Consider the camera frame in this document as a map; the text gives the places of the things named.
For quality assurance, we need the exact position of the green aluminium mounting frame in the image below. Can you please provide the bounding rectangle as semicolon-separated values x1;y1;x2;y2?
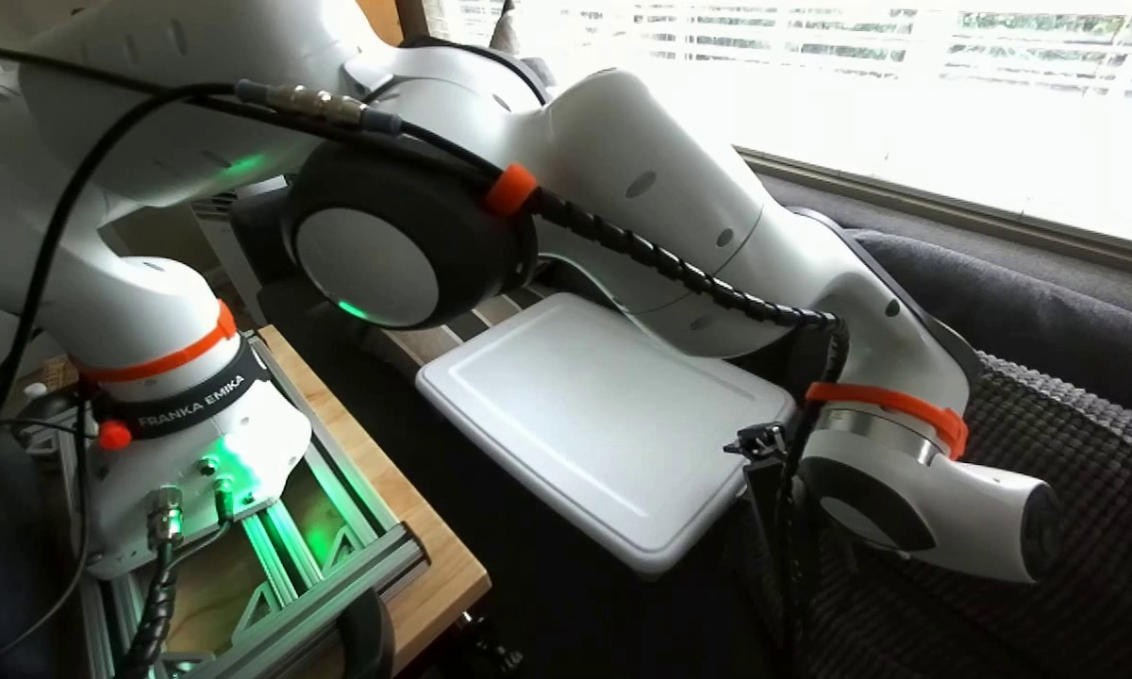
83;433;427;679

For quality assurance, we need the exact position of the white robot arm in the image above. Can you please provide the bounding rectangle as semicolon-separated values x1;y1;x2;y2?
0;0;1054;586

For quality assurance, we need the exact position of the striped flat cushion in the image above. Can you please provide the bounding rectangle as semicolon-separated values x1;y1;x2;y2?
366;290;539;378

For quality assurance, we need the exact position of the wooden side table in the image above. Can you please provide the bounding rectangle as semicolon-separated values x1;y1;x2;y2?
255;329;490;679

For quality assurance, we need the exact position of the dark textured cushion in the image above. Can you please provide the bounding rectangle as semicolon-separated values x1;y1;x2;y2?
805;360;1132;679

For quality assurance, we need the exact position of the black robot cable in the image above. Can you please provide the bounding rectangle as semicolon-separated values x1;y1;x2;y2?
0;42;854;679

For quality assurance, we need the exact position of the dark grey sofa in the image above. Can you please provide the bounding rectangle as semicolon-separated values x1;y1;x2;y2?
222;166;1132;679

